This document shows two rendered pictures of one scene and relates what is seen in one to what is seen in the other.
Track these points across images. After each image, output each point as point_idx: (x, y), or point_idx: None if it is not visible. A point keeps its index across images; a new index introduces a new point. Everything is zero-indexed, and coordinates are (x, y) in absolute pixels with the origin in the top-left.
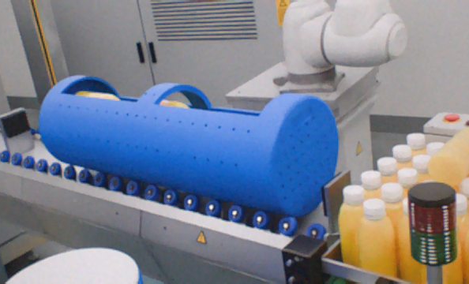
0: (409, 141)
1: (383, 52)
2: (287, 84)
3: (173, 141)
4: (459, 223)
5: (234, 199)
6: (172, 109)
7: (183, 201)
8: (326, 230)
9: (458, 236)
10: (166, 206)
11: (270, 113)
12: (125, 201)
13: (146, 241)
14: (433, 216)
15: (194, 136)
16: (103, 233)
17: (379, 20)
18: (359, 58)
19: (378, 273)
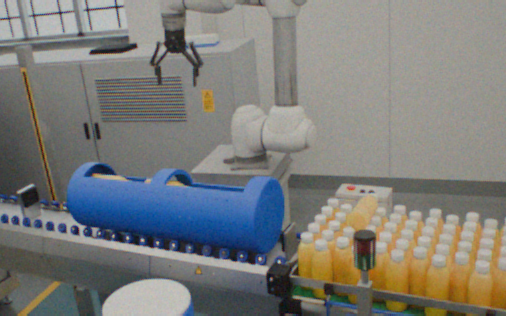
0: (329, 203)
1: (303, 144)
2: (235, 164)
3: (182, 209)
4: None
5: (224, 244)
6: (179, 187)
7: (180, 248)
8: None
9: None
10: (170, 251)
11: (250, 190)
12: (137, 250)
13: (153, 276)
14: (367, 246)
15: (198, 205)
16: (115, 273)
17: (300, 123)
18: (287, 148)
19: (324, 281)
